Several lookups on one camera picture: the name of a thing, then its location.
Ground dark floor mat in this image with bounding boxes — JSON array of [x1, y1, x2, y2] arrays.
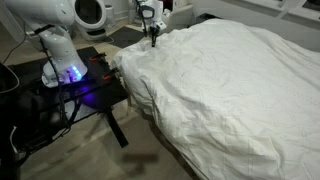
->
[[110, 26, 144, 48]]

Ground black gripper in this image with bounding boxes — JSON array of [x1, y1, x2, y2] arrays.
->
[[149, 26, 160, 47]]

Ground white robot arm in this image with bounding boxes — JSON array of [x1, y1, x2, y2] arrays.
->
[[2, 0, 107, 88]]

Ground orange black clamp rear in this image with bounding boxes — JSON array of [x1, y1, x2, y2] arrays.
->
[[89, 52, 107, 62]]

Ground orange black clamp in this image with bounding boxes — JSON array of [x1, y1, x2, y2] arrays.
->
[[89, 52, 107, 62], [102, 68, 119, 80]]

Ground black robot table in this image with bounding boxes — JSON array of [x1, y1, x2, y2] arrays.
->
[[0, 47, 128, 170]]

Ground beige armchair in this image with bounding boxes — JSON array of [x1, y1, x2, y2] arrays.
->
[[161, 5, 193, 33]]

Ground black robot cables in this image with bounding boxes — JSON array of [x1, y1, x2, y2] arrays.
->
[[33, 26, 84, 134]]

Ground white duvet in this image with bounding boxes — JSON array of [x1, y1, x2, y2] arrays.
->
[[113, 19, 320, 180]]

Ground orange black clamp front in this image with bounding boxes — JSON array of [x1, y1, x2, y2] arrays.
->
[[102, 68, 119, 80]]

